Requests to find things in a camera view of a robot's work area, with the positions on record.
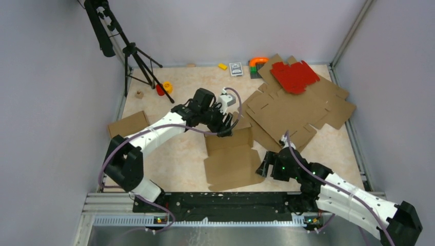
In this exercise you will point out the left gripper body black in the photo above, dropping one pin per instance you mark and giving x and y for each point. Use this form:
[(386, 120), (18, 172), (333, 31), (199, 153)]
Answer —
[(213, 118)]

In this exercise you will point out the brown cardboard box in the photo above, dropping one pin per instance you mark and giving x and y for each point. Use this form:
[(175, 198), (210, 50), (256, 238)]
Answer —
[(128, 125), (232, 162)]

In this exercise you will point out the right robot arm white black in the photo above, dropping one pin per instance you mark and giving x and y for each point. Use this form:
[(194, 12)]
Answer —
[(324, 190)]

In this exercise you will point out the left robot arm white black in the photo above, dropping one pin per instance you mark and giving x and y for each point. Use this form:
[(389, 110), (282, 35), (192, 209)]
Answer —
[(125, 156)]

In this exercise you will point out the playing card deck box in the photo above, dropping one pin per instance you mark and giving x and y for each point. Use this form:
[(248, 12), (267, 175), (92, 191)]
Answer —
[(236, 69)]

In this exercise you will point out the folded brown cardboard box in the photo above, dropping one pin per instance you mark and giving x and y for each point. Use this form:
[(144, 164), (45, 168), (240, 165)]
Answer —
[(128, 125)]

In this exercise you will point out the stack of brown cardboard blanks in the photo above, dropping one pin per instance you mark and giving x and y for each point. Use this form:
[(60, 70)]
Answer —
[(272, 111)]

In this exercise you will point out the red yellow toy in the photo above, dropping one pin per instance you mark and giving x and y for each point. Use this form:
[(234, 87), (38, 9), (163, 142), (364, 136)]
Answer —
[(167, 86)]

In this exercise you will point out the yellow small block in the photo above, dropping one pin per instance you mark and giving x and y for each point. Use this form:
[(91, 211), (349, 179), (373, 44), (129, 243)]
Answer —
[(222, 66)]

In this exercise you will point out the orange green toy block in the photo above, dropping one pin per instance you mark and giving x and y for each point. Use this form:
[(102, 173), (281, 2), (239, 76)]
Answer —
[(255, 64)]

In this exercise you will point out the red flat cardboard blank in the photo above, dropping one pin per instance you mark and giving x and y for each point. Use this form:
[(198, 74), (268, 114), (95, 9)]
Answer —
[(294, 78)]

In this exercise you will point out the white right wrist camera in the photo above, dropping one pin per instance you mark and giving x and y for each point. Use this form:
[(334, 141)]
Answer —
[(285, 143)]

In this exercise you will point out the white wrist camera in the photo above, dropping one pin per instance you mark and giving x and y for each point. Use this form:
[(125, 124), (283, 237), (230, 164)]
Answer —
[(225, 100), (285, 143)]

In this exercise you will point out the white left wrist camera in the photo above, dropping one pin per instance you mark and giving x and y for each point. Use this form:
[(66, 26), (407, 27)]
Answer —
[(225, 100)]

